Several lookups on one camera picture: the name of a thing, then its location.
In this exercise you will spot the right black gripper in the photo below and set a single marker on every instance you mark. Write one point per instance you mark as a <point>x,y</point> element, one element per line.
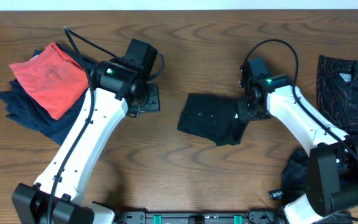
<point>243,114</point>

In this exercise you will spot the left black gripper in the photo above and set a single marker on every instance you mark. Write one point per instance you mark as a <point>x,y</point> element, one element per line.
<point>153,102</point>

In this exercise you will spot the black t-shirt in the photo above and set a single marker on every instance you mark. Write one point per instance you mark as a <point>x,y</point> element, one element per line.
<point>212,117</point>

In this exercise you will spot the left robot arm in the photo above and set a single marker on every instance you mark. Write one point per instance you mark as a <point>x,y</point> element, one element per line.
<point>118,88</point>

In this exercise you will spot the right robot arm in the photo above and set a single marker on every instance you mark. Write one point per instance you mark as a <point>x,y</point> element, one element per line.
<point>285,101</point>

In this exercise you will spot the black sports shorts with logo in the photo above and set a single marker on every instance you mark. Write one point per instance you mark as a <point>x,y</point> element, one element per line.
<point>294,177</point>

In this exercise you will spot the folded red shirt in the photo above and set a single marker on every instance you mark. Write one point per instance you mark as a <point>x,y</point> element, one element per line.
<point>53,79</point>

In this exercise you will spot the black orange patterned garment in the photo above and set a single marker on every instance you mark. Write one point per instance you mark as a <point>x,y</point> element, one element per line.
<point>337,92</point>

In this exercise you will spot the folded navy blue garment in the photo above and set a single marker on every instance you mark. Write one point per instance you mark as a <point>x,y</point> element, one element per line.
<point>23,109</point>

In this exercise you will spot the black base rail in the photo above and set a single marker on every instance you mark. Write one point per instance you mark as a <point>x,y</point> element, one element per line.
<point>249,217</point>

